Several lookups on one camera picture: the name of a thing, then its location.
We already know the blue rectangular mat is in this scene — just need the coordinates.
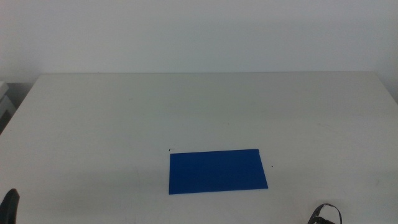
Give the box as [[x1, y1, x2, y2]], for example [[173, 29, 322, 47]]
[[169, 148, 269, 195]]

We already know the white shelf unit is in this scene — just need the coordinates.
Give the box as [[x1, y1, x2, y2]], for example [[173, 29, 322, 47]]
[[0, 81, 17, 125]]

